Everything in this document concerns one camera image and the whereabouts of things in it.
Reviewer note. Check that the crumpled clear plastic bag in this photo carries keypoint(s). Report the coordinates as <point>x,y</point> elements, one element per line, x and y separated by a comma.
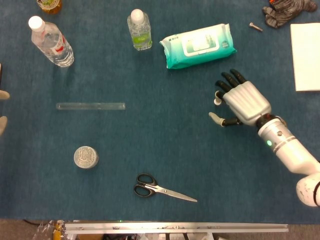
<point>47,231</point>

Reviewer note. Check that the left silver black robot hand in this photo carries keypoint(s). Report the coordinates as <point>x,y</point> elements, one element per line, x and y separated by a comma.
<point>4,95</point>

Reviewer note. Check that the white rubber stopper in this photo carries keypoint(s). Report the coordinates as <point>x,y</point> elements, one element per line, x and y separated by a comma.
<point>217,102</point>

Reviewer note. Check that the green wet wipes pack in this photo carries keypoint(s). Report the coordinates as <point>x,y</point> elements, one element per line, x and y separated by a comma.
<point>180,57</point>

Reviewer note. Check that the grey black work glove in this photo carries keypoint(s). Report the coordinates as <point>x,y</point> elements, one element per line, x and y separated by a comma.
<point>282,12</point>

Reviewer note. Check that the metal bolt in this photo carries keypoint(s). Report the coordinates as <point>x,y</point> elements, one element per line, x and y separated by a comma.
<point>255,26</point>

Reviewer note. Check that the white orange book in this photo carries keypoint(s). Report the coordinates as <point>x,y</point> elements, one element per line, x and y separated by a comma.
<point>307,57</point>

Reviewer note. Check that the aluminium rail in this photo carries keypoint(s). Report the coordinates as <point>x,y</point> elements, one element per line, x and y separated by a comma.
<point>175,227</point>

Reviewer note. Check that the small clear green-label bottle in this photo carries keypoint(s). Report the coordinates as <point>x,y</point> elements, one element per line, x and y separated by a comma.
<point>140,32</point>

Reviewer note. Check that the clear glass test tube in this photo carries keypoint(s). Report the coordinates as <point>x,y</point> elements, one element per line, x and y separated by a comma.
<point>90,106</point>

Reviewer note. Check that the round clear jar of screws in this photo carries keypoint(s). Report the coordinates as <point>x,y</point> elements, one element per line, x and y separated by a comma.
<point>86,157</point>

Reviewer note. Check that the teal table cloth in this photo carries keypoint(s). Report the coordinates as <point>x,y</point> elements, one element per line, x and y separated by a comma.
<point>160,140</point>

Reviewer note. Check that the large clear red-label water bottle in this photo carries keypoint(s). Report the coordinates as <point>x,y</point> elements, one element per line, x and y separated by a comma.
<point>53,45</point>

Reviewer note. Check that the amber tea bottle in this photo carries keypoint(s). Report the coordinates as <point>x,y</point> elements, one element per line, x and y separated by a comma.
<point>50,6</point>

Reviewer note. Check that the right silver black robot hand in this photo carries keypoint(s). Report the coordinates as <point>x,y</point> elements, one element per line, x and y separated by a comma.
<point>247,102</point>

